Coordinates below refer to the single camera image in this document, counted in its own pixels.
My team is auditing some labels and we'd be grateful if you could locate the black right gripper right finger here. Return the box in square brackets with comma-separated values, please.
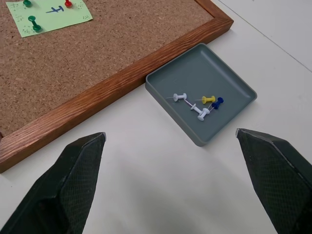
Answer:
[235, 128, 312, 234]

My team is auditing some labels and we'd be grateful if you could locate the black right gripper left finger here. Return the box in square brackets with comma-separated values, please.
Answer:
[0, 132, 107, 234]

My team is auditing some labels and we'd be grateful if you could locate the blue push pin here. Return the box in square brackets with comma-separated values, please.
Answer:
[207, 97, 225, 110]

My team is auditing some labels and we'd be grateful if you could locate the white push pin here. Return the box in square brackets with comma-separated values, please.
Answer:
[185, 99, 204, 115]
[165, 92, 188, 102]
[197, 108, 211, 122]

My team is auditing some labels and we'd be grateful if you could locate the yellow push pin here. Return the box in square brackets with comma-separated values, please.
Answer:
[195, 95, 216, 104]

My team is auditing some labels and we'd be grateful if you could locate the wood framed cork board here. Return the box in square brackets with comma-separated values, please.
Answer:
[0, 0, 234, 174]

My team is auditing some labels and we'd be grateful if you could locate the green paper note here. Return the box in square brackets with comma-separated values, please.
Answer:
[5, 0, 94, 39]

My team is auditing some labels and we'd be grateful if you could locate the grey square plastic tray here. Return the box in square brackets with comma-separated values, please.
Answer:
[145, 42, 258, 147]

